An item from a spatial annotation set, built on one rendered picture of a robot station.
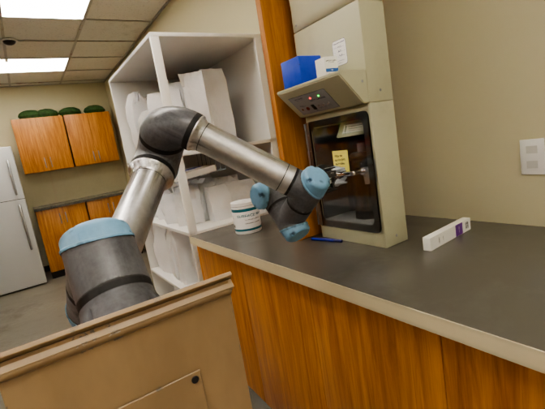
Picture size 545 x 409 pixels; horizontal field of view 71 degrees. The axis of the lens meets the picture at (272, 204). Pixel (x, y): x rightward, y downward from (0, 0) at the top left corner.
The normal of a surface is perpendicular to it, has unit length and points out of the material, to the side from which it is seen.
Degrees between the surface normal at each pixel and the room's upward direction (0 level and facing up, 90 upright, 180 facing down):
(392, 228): 90
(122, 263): 51
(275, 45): 90
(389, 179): 90
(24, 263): 90
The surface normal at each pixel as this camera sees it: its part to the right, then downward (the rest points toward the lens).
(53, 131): 0.55, 0.05
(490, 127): -0.82, 0.22
